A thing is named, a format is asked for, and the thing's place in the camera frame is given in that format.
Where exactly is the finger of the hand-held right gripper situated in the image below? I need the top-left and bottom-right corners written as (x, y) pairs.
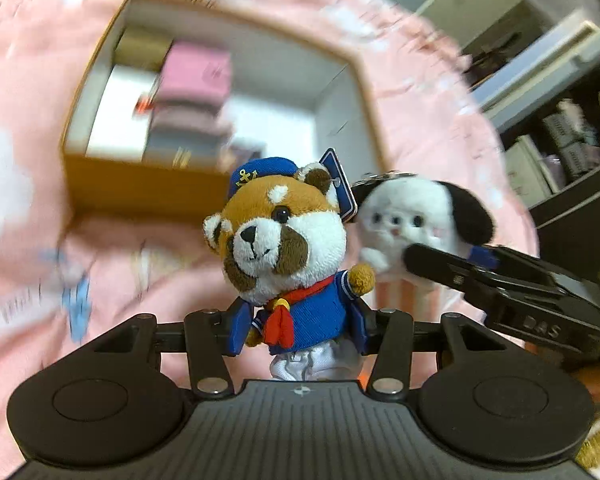
top-left (404, 242), bottom-right (486, 291)
top-left (470, 245), bottom-right (556, 276)

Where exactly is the red panda sailor plush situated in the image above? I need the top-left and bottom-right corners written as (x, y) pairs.
top-left (202, 147), bottom-right (376, 383)

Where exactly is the white storage box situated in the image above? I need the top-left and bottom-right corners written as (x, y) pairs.
top-left (505, 135), bottom-right (553, 207)

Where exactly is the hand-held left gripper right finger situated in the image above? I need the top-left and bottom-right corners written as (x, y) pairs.
top-left (350, 300), bottom-right (511, 395)

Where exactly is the black cabinet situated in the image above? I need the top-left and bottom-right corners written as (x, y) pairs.
top-left (527, 157), bottom-right (600, 283)

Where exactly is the grey pink box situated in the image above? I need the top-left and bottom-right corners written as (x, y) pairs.
top-left (142, 130), bottom-right (231, 168)

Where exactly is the flat white box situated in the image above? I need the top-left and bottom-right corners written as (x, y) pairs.
top-left (85, 65), bottom-right (161, 161)

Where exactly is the mauve box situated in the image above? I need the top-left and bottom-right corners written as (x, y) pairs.
top-left (150, 100), bottom-right (231, 136)

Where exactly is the small gold box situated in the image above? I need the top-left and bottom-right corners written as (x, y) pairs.
top-left (115, 27), bottom-right (173, 73)

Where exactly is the white dog plush keychain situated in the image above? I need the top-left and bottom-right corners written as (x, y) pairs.
top-left (352, 170), bottom-right (497, 321)

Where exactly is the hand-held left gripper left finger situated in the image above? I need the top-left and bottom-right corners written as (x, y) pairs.
top-left (92, 300), bottom-right (256, 395)

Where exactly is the grey shelf unit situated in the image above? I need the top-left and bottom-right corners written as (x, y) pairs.
top-left (415, 0), bottom-right (600, 211)

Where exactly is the orange cardboard box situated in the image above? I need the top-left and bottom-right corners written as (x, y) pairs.
top-left (59, 0), bottom-right (388, 221)

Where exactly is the pink printed bedsheet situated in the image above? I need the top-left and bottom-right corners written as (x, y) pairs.
top-left (0, 0), bottom-right (541, 480)

